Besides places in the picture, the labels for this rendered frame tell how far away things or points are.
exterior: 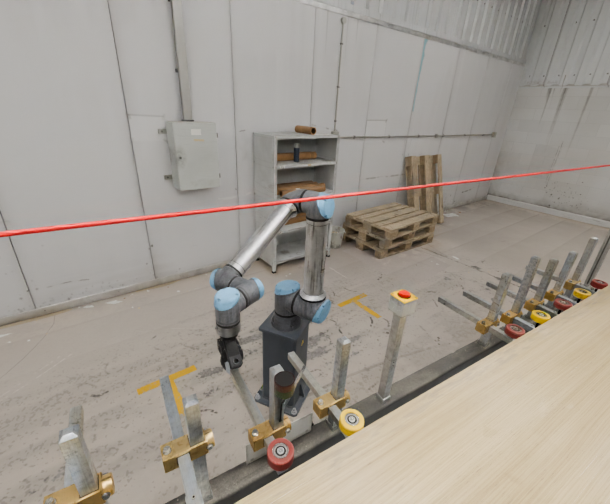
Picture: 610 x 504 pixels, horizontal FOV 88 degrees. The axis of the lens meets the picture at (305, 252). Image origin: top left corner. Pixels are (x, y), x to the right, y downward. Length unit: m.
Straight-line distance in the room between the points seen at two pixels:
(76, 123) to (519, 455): 3.36
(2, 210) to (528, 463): 3.49
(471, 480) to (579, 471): 0.33
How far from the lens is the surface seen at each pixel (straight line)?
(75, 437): 0.92
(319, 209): 1.50
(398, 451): 1.15
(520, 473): 1.26
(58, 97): 3.27
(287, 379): 0.97
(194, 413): 0.96
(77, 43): 3.30
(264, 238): 1.44
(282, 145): 3.94
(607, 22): 8.61
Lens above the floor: 1.82
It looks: 25 degrees down
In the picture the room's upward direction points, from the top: 3 degrees clockwise
